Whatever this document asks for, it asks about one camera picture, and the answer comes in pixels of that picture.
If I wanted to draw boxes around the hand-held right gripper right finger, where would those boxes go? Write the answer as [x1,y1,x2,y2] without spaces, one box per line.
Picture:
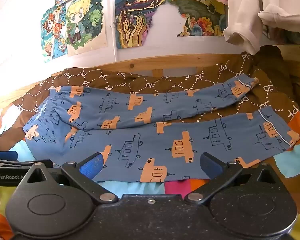
[184,152,285,204]

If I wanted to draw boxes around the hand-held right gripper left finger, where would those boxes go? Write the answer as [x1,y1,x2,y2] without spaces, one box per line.
[16,152,119,204]

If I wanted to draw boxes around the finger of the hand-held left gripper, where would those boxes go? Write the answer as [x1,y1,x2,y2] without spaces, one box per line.
[0,151,53,170]

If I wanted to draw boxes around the blue car-print pants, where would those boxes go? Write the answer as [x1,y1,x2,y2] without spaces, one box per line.
[23,76,300,183]

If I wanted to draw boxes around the colourful patchwork bed sheet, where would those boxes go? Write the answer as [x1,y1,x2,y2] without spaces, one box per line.
[0,115,300,240]

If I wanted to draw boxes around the brown patterned blanket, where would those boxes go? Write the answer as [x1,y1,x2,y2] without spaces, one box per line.
[0,46,300,150]

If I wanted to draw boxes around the white hanging garment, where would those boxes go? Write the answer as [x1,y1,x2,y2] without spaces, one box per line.
[223,0,300,55]

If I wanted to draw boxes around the orange-haired character wall poster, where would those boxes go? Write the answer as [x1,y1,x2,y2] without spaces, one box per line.
[41,4,67,63]

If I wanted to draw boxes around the white wall pipe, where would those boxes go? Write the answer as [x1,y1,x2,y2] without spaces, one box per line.
[109,0,117,63]

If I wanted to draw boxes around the blond character wall poster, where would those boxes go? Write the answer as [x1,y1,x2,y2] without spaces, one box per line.
[64,0,108,56]

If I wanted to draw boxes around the colourful landscape wall poster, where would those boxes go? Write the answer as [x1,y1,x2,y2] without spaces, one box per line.
[165,0,230,38]

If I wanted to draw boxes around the swirly night sky wall poster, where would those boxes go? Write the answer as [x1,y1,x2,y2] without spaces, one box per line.
[114,0,168,49]

